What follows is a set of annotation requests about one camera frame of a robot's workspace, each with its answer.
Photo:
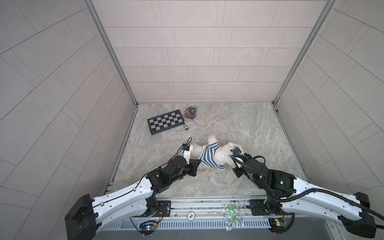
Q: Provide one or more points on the blue white striped shirt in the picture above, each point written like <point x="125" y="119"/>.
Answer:
<point x="207" y="156"/>

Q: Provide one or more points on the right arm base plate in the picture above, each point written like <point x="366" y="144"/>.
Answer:
<point x="261" y="208"/>

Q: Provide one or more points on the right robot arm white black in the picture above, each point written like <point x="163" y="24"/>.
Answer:
<point x="353" y="211"/>

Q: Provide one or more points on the left green circuit board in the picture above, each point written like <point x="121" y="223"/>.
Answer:
<point x="147" y="228"/>

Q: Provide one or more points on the white teddy bear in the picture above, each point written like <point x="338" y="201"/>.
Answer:
<point x="223" y="155"/>

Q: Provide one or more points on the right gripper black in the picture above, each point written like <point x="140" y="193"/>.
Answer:
<point x="237" y="162"/>

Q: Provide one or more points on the right green circuit board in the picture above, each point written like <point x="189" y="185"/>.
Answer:
<point x="277" y="225"/>

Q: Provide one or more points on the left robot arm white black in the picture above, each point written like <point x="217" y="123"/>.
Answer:
<point x="88" y="216"/>

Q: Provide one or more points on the green circuit board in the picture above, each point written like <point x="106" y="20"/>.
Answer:
<point x="277" y="225"/>
<point x="147" y="228"/>

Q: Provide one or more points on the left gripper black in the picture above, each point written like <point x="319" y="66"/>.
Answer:
<point x="194" y="167"/>

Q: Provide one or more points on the clear bag green parts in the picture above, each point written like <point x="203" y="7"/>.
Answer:
<point x="233" y="217"/>

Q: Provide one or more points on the bag of colourful small pieces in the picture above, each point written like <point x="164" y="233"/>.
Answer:
<point x="190" y="113"/>

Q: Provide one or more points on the black white chessboard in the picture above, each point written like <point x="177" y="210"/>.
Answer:
<point x="165" y="122"/>

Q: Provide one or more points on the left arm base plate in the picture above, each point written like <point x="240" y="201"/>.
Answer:
<point x="163" y="210"/>

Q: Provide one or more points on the aluminium front rail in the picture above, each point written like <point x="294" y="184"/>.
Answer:
<point x="198" y="207"/>

